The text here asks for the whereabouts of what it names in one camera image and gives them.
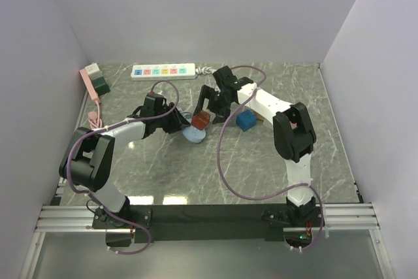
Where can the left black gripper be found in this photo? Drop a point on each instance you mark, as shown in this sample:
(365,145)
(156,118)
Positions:
(178,122)

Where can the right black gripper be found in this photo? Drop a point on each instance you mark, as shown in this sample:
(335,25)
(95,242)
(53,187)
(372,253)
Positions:
(220,114)

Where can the brown wooden cube adapter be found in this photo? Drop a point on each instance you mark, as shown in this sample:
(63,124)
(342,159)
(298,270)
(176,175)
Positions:
(200,120)

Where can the light blue round adapter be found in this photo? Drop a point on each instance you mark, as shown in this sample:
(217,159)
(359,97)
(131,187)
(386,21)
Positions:
(194,135)

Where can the blue cube plug adapter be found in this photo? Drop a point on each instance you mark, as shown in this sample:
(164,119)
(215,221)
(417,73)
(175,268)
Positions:
(246,120)

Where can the white power strip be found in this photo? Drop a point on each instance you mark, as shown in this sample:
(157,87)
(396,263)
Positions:
(170,71)

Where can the tan wooden cube adapter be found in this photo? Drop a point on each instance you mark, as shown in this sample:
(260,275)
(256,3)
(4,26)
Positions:
(259,117)

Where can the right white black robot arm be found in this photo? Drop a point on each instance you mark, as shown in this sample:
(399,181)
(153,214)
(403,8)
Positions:
(294,139)

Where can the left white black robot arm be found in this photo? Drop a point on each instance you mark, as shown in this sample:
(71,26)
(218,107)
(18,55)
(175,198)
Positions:
(90,161)

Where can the dark green cube adapter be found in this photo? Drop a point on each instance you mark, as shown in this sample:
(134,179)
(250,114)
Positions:
(100,86)

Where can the white cube adapter on pink strip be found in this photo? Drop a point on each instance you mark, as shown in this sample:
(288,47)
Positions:
(93,71)

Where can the pink power strip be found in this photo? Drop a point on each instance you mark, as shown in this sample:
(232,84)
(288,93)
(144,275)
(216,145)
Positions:
(89,86)

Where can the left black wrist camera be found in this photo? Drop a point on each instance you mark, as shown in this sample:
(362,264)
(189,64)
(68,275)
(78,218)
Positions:
(154,105)

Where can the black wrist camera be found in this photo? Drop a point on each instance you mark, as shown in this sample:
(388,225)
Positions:
(226,80)
(154,105)

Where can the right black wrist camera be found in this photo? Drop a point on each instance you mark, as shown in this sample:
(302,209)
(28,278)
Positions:
(226,80)

